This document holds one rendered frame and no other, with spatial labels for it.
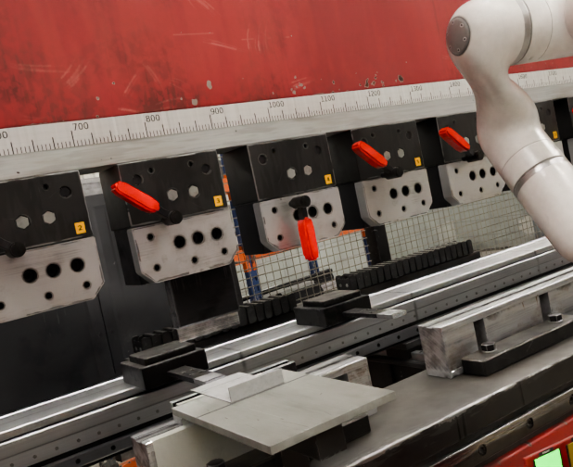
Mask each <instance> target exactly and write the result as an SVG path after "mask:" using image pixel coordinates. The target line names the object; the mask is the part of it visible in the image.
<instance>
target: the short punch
mask: <svg viewBox="0 0 573 467"><path fill-rule="evenodd" d="M164 284H165V289H166V293H167V298H168V301H169V306H170V311H171V315H172V322H173V327H174V328H175V329H177V333H178V337H179V342H180V343H182V342H184V341H187V340H190V339H193V338H197V337H200V336H202V335H205V334H210V333H213V332H217V331H220V330H222V329H225V328H228V327H231V326H235V325H238V324H240V320H239V317H238V311H240V307H239V303H238V298H237V294H236V286H235V281H234V277H233V273H232V268H231V264H229V265H225V266H222V267H218V268H214V269H210V270H206V271H201V272H197V273H193V274H189V275H186V276H182V277H178V278H175V279H171V280H168V281H164Z"/></svg>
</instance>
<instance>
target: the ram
mask: <svg viewBox="0 0 573 467"><path fill-rule="evenodd" d="M468 1H470V0H0V129H6V128H15V127H24V126H33V125H41V124H49V123H59V122H67V121H76V120H92V119H101V118H109V117H118V116H127V115H135V114H144V113H152V112H161V111H170V110H178V109H188V108H196V107H212V106H221V105H230V104H238V103H247V102H256V101H264V100H273V99H281V98H290V97H299V96H307V95H324V94H333V93H341V92H350V91H359V90H367V89H375V88H385V87H393V86H402V85H410V84H419V83H428V82H444V81H453V80H462V79H464V76H463V75H462V74H461V73H460V71H459V70H458V69H457V68H456V67H455V65H454V64H453V62H452V60H451V58H450V56H449V53H448V50H447V46H446V31H447V27H448V24H449V22H450V19H451V18H452V15H453V14H454V12H455V11H456V10H457V9H458V8H459V7H460V6H462V5H463V4H465V3H466V2H468ZM564 68H573V57H561V58H556V59H549V60H543V61H538V62H531V63H526V64H519V65H514V66H510V68H509V70H508V74H514V73H522V72H531V71H539V70H548V69H564ZM523 90H524V91H525V92H526V93H527V94H528V95H529V96H530V98H531V99H532V101H533V102H540V101H546V100H553V101H555V100H559V99H562V98H566V97H571V96H573V82H569V83H561V84H554V85H546V86H540V87H532V88H525V89H523ZM471 111H477V108H476V100H475V97H474V96H473V95H468V96H460V97H453V98H446V99H439V100H431V101H424V102H416V103H410V104H402V105H395V106H387V107H374V108H367V109H359V110H353V111H345V112H338V113H330V114H323V115H316V116H309V117H301V118H294V119H287V120H273V121H265V122H258V123H251V124H244V125H236V126H229V127H222V128H215V129H207V130H200V131H193V132H186V133H172V134H164V135H158V136H150V137H143V138H135V139H129V140H121V141H114V142H106V143H100V144H92V145H78V146H71V147H64V148H57V149H49V150H42V151H35V152H28V153H20V154H13V155H6V156H0V182H2V181H8V180H15V179H21V178H27V177H33V176H40V175H46V174H52V173H59V172H65V171H71V170H78V171H79V173H80V175H85V174H91V173H98V172H101V171H103V170H106V169H109V168H111V167H113V166H115V165H117V164H121V163H127V162H134V161H140V160H146V159H152V158H165V157H170V156H177V155H183V154H190V153H196V152H202V151H209V150H216V151H217V155H219V154H223V153H226V152H229V151H231V150H234V149H237V148H239V147H241V146H244V145H252V144H258V143H264V142H271V141H277V140H284V139H289V138H296V137H302V136H309V135H315V134H321V133H325V134H326V137H328V136H331V135H334V134H337V133H343V132H345V131H348V130H352V129H359V128H364V127H371V126H377V125H384V124H390V123H396V122H403V121H409V120H415V122H419V121H422V120H428V119H431V118H435V117H439V116H446V115H452V114H458V113H465V112H471Z"/></svg>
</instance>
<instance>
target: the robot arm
mask: <svg viewBox="0 0 573 467"><path fill-rule="evenodd" d="M446 46H447V50H448V53H449V56H450V58H451V60H452V62H453V64H454V65H455V67H456V68H457V69H458V70H459V71H460V73H461V74H462V75H463V76H464V78H465V79H466V81H467V82H468V84H469V86H470V87H471V89H472V92H473V94H474V97H475V100H476V108H477V138H478V141H479V144H480V147H481V149H482V151H483V153H484V154H485V156H486V157H487V159H488V160H489V162H490V163H491V165H492V166H493V167H494V169H496V171H497V172H498V173H499V175H500V176H501V177H502V179H503V180H504V182H505V183H506V184H507V186H508V187H509V189H510V190H511V191H512V193H513V194H514V195H515V197H516V198H517V200H518V201H519V202H520V204H521V205H522V206H523V208H524V209H525V210H526V212H527V213H528V214H529V216H530V217H531V218H532V219H533V220H534V221H535V223H536V224H537V225H538V227H539V228H540V229H541V231H542V232H543V234H544V235H545V236H546V238H547V239H548V240H549V242H550V243H551V244H552V246H553V247H554V248H555V250H556V251H557V252H558V253H559V254H560V255H561V256H562V257H563V258H564V259H566V260H568V261H570V262H573V165H572V164H571V163H570V162H569V160H568V159H567V158H566V157H565V155H564V154H563V153H562V152H561V151H560V149H559V148H558V147H557V146H556V145H555V143H554V142H553V141H552V139H551V138H550V137H549V136H548V134H547V133H546V132H545V131H544V129H543V128H542V126H541V122H540V117H539V113H538V110H537V108H536V106H535V104H534V102H533V101H532V99H531V98H530V96H529V95H528V94H527V93H526V92H525V91H524V90H523V89H522V88H521V87H520V86H519V85H518V84H517V83H515V82H514V81H513V80H511V79H510V78H509V75H508V70H509V68H510V66H514V65H519V64H526V63H531V62H538V61H543V60H549V59H556V58H561V57H573V0H470V1H468V2H466V3H465V4H463V5H462V6H460V7H459V8H458V9H457V10H456V11H455V12H454V14H453V15H452V18H451V19H450V22H449V24H448V27H447V31H446Z"/></svg>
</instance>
